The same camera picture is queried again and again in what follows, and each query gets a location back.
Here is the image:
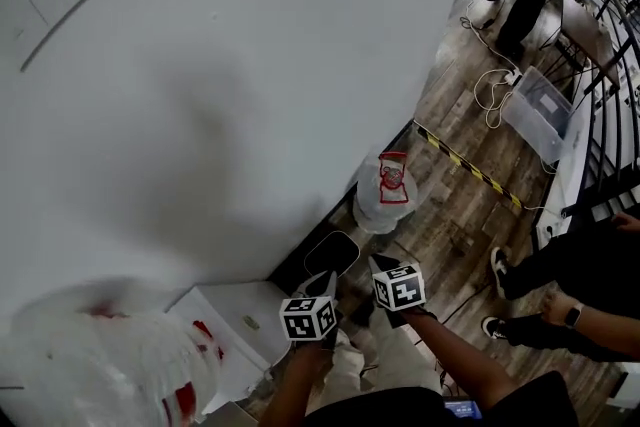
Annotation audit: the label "black metal railing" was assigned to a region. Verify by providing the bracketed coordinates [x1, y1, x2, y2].
[532, 0, 640, 241]

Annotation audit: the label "person's beige trousers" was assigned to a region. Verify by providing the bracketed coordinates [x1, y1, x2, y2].
[319, 309, 444, 396]

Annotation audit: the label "white power cable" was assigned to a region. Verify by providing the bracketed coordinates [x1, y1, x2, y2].
[459, 0, 524, 129]

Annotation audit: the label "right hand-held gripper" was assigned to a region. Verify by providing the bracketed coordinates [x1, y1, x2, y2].
[368, 254, 426, 312]

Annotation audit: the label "white water dispenser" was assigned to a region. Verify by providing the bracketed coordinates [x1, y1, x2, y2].
[164, 282, 281, 416]

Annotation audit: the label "person's left forearm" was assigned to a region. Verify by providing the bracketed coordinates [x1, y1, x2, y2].
[257, 339, 334, 427]

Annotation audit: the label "water jug with red handle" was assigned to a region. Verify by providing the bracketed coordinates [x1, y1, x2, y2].
[352, 150, 419, 235]

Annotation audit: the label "waist device with screen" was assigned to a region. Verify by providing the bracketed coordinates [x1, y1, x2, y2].
[442, 397, 484, 421]

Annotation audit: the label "plastic-wrapped large water jug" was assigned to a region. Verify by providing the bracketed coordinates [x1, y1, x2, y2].
[9, 277, 226, 427]

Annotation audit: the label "clear plastic storage box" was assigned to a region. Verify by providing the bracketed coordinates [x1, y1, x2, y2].
[501, 66, 581, 165]

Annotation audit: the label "person's black shirt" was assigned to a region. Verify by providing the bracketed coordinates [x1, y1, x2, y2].
[299, 372, 566, 427]

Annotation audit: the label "yellow-black hazard tape strip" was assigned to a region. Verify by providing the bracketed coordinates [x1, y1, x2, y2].
[412, 120, 524, 211]

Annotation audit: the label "person's right forearm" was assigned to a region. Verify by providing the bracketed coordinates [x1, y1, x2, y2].
[404, 309, 521, 409]

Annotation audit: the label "brown table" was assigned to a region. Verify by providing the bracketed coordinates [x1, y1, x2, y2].
[558, 0, 621, 71]

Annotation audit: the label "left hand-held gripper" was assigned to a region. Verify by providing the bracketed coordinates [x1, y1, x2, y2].
[278, 270, 339, 342]

